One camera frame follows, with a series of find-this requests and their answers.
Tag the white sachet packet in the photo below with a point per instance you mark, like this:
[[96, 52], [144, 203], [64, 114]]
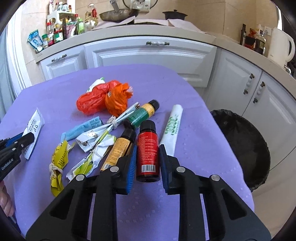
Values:
[[34, 126]]

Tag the red label bottle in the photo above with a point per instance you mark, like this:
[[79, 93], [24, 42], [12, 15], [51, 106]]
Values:
[[147, 153]]

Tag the green label bottle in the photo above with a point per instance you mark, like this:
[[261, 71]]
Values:
[[141, 114]]

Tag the white wide drawer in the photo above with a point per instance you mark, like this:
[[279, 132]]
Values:
[[192, 60]]

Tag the red plastic bag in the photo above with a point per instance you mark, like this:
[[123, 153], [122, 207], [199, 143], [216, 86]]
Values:
[[93, 102]]

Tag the person's hand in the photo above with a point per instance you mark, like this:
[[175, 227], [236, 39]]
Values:
[[5, 201]]

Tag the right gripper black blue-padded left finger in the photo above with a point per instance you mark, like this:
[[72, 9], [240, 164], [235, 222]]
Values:
[[86, 208]]

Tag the green bottle on counter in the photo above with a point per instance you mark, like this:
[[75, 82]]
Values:
[[79, 25]]

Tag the black trash bin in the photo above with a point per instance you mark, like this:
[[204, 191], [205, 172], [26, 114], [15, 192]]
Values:
[[248, 145]]

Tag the white electric kettle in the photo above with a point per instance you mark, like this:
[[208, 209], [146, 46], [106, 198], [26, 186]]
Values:
[[282, 47]]

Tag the light blue wrapper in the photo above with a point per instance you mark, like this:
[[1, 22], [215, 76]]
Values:
[[79, 129]]

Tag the black cast iron pot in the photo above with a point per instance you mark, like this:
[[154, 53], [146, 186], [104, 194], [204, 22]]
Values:
[[174, 15]]

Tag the white right cabinet door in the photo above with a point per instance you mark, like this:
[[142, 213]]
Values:
[[272, 111]]

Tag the pink white pouch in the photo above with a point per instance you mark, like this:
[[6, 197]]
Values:
[[69, 30]]

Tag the white cloth on stove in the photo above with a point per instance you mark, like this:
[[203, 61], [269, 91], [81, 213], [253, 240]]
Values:
[[177, 23]]

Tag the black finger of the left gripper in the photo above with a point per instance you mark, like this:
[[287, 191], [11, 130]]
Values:
[[23, 142]]

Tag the tall dark glass bottle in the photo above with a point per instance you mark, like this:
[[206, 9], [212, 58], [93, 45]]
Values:
[[243, 35]]

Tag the yellow knotted wrapper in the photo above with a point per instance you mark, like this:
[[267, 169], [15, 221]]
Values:
[[59, 160]]

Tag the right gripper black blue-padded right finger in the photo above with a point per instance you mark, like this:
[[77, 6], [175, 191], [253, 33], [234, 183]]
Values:
[[209, 208]]

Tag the cooking oil bottle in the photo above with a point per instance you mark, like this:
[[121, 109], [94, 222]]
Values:
[[91, 17]]

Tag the dark sauce bottle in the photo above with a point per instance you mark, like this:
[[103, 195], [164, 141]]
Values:
[[260, 40]]

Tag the silver knotted wrapper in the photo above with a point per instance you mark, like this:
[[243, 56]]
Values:
[[89, 139]]

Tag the red capped spice jar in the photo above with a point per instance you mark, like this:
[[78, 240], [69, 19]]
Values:
[[58, 36]]

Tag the steel wok pan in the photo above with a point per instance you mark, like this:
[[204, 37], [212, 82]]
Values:
[[117, 15]]

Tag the glass pot lid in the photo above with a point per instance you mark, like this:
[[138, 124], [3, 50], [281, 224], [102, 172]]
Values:
[[142, 5]]

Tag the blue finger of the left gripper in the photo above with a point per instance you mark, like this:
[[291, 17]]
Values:
[[8, 141]]

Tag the white left cabinet door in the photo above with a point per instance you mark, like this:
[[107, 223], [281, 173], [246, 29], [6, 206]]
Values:
[[64, 62]]

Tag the blue white snack bag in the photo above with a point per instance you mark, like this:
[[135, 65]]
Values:
[[35, 41]]

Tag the white green crumpled wrapper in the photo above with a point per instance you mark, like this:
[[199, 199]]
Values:
[[91, 162]]

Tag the white green squeezed tube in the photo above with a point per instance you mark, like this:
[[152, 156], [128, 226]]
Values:
[[95, 83]]

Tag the white spice rack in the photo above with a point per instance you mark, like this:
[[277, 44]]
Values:
[[58, 11]]

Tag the purple tablecloth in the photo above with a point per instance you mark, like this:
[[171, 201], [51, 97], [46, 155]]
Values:
[[181, 122]]

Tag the orange plastic bag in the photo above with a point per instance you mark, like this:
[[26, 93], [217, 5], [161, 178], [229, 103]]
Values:
[[117, 97]]

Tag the white corner cabinet door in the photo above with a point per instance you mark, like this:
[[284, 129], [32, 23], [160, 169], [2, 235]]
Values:
[[232, 84]]

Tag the orange label bottle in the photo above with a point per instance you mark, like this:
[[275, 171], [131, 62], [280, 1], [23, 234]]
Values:
[[120, 149]]

